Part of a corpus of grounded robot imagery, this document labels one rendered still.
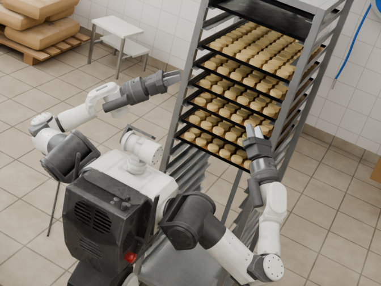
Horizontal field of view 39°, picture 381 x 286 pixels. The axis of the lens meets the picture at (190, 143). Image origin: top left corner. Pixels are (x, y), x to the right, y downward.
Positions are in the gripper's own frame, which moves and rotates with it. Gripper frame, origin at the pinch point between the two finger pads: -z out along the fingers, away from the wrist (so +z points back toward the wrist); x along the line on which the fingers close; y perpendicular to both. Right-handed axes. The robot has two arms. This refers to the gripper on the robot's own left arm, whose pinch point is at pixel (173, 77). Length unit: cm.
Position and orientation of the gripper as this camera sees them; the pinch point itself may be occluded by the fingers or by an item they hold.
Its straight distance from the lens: 194.4
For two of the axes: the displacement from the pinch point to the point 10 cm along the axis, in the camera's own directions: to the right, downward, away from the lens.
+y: -3.6, -8.1, -4.5
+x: 0.1, 4.8, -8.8
